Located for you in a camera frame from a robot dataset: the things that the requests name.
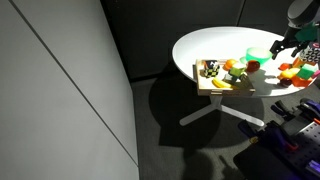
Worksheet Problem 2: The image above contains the lime green cube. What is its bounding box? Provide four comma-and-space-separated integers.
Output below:
228, 67, 245, 77

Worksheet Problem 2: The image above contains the yellow lemon upper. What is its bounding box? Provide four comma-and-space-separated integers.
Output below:
278, 70, 294, 80

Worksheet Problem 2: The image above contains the grey block in tray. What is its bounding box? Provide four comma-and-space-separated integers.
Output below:
223, 74, 238, 84

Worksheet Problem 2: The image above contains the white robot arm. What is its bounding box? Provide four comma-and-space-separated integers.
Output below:
270, 0, 320, 59

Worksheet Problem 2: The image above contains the purple clamp lower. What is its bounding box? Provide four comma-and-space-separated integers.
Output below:
238, 120, 299, 151

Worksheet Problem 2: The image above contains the green foam block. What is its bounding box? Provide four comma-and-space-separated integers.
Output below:
297, 64, 318, 80

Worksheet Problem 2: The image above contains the yellow lemon lower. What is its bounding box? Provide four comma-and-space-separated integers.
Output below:
289, 68, 300, 75

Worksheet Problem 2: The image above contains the black patterned letter cube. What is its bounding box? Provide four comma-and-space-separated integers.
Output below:
299, 42, 320, 63

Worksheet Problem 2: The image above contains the purple clamp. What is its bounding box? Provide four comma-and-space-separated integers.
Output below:
271, 98, 320, 124
238, 120, 299, 151

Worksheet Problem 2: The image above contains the wooden tray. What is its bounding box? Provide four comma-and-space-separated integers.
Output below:
194, 59, 256, 96

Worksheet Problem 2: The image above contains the dark purple plum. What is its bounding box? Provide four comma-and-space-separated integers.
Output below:
279, 78, 292, 88

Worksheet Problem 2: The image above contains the yellow banana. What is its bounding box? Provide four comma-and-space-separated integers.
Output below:
212, 78, 237, 89

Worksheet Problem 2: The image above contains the purple clamp upper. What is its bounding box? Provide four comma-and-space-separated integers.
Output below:
271, 98, 320, 124

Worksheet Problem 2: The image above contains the green plastic bowl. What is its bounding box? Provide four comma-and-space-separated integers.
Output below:
240, 47, 272, 65

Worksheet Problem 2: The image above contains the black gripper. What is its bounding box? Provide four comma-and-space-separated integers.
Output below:
270, 27, 307, 60

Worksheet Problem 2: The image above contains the yellow lemon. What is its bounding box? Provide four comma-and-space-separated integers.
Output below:
289, 68, 300, 75
278, 70, 294, 80

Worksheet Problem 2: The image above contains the pink block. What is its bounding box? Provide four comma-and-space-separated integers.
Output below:
312, 70, 320, 79

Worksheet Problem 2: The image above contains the orange square block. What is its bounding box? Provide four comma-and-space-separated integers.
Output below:
291, 76, 313, 87

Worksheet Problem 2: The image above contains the brown striped block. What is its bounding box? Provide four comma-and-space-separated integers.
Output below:
292, 57, 303, 68

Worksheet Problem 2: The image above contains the white table pedestal base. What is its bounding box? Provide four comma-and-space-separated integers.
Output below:
179, 96, 265, 127

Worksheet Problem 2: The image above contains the orange fruit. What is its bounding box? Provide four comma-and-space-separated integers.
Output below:
223, 59, 237, 71

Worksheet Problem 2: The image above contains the black perforated mounting board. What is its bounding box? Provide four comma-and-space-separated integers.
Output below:
233, 123, 320, 180

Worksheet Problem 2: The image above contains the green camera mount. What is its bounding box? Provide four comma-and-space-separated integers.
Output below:
295, 23, 319, 42

